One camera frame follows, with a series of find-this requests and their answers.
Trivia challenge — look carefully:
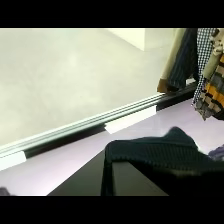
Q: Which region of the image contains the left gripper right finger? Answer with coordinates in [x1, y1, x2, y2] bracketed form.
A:
[111, 161, 168, 197]

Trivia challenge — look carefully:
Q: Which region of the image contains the beige garment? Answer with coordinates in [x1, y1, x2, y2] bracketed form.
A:
[157, 28, 188, 94]

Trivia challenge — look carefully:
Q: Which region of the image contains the silver frame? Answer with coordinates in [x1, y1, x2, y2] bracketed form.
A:
[0, 92, 167, 158]

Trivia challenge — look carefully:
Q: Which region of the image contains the purple garment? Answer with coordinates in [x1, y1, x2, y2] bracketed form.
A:
[208, 143, 224, 162]

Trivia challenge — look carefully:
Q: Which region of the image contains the dark striped garment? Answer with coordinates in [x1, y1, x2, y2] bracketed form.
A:
[166, 28, 200, 92]

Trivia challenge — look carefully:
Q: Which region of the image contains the dark navy knitted garment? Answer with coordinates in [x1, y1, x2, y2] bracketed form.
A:
[104, 126, 224, 197]

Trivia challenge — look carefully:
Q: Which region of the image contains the yellow striped garment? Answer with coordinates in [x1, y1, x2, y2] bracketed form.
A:
[195, 53, 224, 121]

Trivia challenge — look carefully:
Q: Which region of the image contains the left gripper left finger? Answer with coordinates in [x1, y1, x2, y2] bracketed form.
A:
[48, 149, 107, 197]

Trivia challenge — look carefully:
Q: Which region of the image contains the checked shirt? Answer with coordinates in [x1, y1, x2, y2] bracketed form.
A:
[191, 28, 218, 106]

